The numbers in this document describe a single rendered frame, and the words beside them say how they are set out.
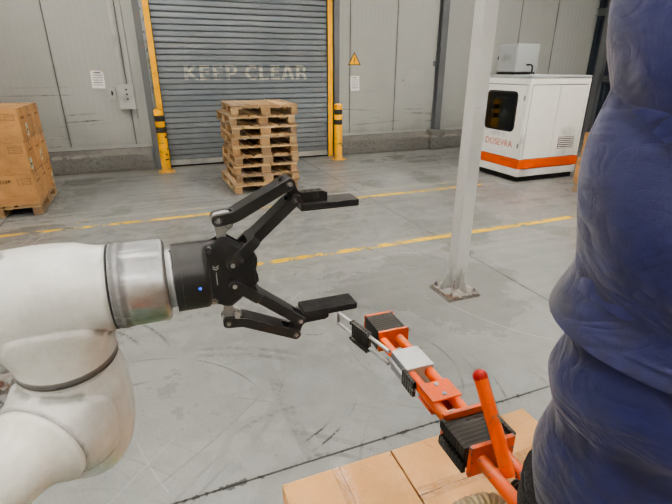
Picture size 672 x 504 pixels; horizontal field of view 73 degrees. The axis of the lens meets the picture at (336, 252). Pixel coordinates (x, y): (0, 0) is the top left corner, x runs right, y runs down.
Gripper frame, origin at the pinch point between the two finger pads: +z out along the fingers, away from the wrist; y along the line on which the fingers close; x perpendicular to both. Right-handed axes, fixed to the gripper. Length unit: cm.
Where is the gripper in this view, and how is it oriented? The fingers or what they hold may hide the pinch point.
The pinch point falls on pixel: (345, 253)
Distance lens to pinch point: 55.8
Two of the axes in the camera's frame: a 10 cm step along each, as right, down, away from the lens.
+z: 9.4, -1.3, 3.2
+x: 3.5, 3.5, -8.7
